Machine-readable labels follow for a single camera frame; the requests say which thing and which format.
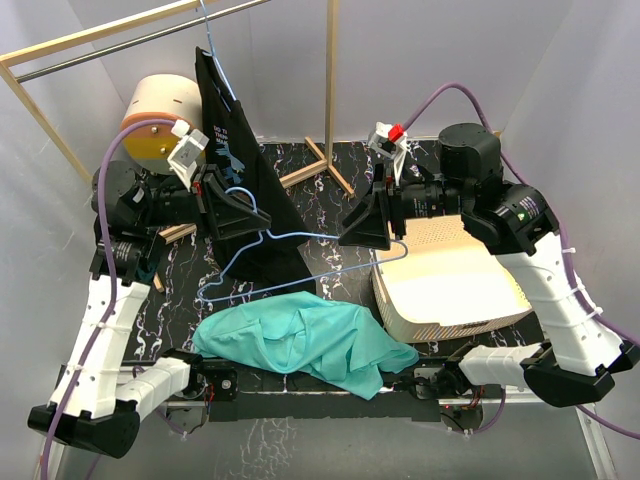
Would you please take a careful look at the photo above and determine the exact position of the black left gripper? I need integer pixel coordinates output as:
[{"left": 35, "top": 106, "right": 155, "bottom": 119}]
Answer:
[{"left": 137, "top": 163, "right": 271, "bottom": 242}]

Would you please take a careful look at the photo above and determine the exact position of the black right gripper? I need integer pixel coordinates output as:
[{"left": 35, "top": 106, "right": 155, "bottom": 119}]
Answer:
[{"left": 337, "top": 160, "right": 472, "bottom": 251}]

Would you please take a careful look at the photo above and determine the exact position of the light blue wire hanger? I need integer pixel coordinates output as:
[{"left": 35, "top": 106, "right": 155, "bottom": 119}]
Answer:
[
  {"left": 199, "top": 0, "right": 237, "bottom": 112},
  {"left": 195, "top": 187, "right": 409, "bottom": 304}
]

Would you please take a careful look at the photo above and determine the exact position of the black printed t-shirt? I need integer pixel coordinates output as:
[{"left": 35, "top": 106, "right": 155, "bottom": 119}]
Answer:
[{"left": 193, "top": 46, "right": 317, "bottom": 296}]

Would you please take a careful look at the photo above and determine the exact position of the teal t-shirt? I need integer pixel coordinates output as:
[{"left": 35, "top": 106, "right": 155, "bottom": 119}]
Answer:
[{"left": 192, "top": 292, "right": 419, "bottom": 400}]

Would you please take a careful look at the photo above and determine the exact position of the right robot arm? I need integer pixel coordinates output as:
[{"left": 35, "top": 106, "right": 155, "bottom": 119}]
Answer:
[{"left": 339, "top": 123, "right": 639, "bottom": 407}]

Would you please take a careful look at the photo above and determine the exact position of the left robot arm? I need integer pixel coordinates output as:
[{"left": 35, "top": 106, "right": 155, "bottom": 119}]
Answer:
[{"left": 28, "top": 161, "right": 271, "bottom": 458}]

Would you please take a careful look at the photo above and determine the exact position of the white laundry basket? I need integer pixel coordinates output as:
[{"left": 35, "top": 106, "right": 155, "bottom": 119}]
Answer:
[{"left": 371, "top": 215, "right": 532, "bottom": 343}]

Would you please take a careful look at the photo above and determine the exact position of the metal hanging rod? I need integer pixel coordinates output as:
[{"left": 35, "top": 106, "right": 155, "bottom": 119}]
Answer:
[{"left": 16, "top": 0, "right": 269, "bottom": 84}]

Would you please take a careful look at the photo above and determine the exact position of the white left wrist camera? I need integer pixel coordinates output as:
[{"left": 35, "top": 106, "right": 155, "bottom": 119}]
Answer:
[{"left": 167, "top": 119, "right": 209, "bottom": 190}]

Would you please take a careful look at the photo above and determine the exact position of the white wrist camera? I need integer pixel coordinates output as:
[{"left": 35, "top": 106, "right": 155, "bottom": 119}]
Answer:
[
  {"left": 367, "top": 122, "right": 408, "bottom": 186},
  {"left": 167, "top": 119, "right": 209, "bottom": 190}
]

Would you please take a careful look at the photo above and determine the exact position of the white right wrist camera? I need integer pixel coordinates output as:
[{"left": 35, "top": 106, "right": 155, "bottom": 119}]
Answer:
[{"left": 367, "top": 122, "right": 408, "bottom": 186}]

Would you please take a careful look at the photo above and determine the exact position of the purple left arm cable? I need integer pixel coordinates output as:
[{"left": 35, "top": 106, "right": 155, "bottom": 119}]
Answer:
[{"left": 38, "top": 118, "right": 179, "bottom": 480}]

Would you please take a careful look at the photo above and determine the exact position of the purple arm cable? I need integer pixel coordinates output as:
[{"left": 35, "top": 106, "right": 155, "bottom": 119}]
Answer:
[
  {"left": 403, "top": 82, "right": 640, "bottom": 441},
  {"left": 38, "top": 118, "right": 179, "bottom": 480}
]

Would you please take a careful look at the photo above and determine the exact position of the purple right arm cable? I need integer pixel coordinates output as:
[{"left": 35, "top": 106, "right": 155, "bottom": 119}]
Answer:
[{"left": 403, "top": 82, "right": 640, "bottom": 441}]

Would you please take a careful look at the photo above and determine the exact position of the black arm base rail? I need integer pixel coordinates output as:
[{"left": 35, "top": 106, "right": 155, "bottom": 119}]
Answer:
[{"left": 166, "top": 356, "right": 486, "bottom": 430}]

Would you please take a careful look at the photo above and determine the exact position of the wooden clothes rack frame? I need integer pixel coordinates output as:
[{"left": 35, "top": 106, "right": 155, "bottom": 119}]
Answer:
[{"left": 0, "top": 0, "right": 357, "bottom": 292}]

